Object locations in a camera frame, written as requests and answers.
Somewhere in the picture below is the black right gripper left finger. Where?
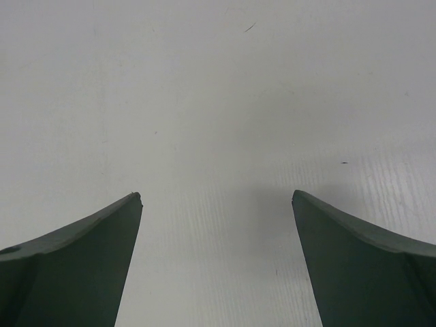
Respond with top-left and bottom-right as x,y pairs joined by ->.
1,192 -> 142,326

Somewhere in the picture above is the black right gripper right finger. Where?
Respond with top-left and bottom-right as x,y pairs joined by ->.
292,190 -> 435,326

